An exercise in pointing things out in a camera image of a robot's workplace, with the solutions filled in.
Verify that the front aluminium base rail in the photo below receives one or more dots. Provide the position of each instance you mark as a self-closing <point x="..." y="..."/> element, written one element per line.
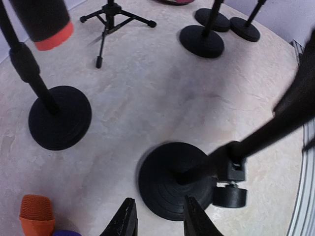
<point x="303" y="218"/>

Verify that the black tripod microphone stand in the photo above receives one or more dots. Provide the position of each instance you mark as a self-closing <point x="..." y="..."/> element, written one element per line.
<point x="107" y="16"/>

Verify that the short black microphone stand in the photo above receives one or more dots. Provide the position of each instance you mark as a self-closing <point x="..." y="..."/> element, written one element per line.
<point x="220" y="24"/>

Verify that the purple toy microphone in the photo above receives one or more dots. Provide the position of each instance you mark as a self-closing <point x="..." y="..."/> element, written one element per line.
<point x="65" y="233"/>

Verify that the black wireless microphone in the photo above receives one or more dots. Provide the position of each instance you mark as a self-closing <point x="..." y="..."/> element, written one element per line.
<point x="47" y="22"/>

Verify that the orange toy microphone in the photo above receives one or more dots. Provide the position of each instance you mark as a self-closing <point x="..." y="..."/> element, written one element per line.
<point x="36" y="216"/>

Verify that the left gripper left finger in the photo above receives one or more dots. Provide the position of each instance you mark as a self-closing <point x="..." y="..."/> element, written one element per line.
<point x="125" y="220"/>

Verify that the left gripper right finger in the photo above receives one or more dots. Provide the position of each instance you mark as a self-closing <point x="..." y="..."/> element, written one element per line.
<point x="196" y="221"/>

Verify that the red patterned plate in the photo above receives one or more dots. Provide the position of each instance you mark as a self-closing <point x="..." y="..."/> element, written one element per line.
<point x="176" y="2"/>

